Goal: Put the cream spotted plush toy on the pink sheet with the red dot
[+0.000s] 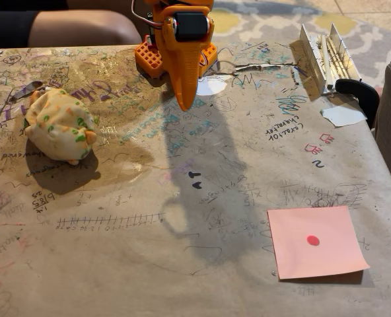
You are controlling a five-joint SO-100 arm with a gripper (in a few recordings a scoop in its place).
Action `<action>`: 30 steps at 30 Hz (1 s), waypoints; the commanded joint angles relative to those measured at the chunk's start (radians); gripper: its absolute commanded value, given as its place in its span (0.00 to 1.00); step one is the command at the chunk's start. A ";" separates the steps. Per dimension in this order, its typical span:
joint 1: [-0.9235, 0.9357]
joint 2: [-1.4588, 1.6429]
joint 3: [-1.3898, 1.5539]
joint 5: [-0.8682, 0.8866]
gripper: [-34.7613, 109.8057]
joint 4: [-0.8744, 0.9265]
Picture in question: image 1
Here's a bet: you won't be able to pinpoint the yellow patterned plush toy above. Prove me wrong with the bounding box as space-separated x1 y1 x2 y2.
24 87 98 166

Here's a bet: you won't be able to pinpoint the white round paper patch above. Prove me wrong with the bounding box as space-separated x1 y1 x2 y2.
196 75 229 97

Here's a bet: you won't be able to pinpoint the grey yellow patterned rug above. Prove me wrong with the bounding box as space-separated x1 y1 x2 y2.
211 0 391 72

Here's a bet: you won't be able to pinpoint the bare human leg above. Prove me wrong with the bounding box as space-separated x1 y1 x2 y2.
28 9 143 48

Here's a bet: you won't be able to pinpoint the grey tape strip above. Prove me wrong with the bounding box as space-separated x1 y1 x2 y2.
8 80 45 102

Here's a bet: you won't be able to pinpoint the white torn paper scrap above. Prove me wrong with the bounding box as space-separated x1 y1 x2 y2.
320 104 368 128

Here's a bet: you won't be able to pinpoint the dark shorts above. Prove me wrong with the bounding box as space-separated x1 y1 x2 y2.
0 0 69 50

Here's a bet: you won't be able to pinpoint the scribbled brown paper table cover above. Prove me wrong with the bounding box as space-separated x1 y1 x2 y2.
0 41 391 317

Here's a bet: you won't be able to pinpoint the pink sticky note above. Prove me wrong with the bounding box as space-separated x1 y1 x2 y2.
267 205 371 281

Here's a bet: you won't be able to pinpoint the red white servo wires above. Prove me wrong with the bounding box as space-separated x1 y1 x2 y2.
131 0 160 31

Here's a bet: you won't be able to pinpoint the white metal rail frame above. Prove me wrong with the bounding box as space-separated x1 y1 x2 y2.
299 22 363 97

